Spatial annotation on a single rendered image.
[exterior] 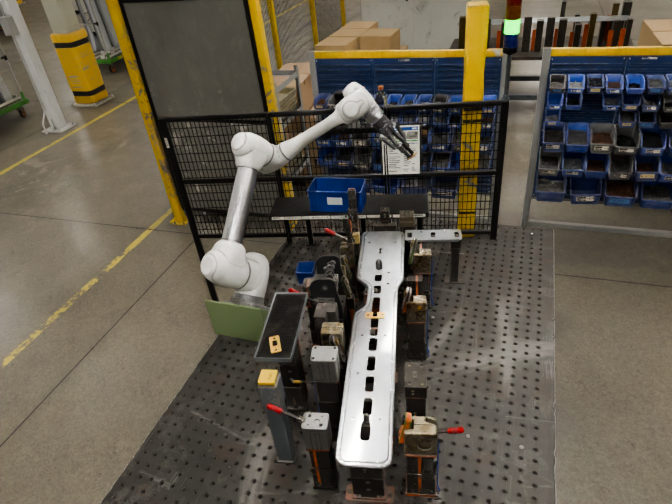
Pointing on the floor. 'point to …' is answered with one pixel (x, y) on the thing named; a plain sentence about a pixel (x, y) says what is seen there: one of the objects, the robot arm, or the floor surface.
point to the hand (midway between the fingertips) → (406, 150)
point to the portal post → (12, 17)
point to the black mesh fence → (342, 168)
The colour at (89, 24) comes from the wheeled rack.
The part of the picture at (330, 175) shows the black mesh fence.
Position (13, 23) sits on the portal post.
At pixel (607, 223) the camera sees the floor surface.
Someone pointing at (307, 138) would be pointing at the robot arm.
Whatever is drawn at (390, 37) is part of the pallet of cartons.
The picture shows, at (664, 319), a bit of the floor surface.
